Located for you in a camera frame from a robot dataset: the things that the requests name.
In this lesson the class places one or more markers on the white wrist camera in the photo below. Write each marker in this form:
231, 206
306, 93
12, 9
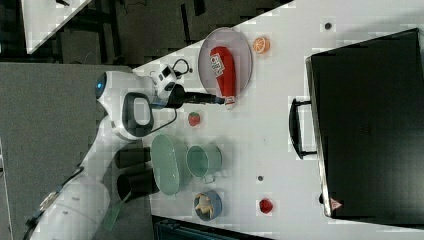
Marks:
164, 81

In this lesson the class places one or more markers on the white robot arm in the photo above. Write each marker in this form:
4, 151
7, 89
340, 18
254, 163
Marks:
77, 207

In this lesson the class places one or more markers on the grey round plate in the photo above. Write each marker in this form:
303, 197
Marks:
236, 43

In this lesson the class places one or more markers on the black cylinder upper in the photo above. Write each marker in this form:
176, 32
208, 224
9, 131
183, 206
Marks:
130, 157

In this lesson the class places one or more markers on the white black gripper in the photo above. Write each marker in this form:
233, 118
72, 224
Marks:
178, 97

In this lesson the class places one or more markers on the green perforated oval basket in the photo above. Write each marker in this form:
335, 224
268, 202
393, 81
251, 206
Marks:
168, 155

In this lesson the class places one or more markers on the red plush ketchup bottle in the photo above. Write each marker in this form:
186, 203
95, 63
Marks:
223, 67

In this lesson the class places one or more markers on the black toaster oven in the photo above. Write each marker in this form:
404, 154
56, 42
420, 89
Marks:
366, 103

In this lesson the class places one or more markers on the blue bowl with chips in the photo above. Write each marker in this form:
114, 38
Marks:
207, 205

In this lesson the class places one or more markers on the black cylinder lower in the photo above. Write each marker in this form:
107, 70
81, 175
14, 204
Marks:
136, 185

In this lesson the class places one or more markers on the black cylinder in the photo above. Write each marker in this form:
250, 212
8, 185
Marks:
130, 157
136, 185

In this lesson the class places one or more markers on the orange slice toy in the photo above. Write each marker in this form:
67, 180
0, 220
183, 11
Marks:
261, 45

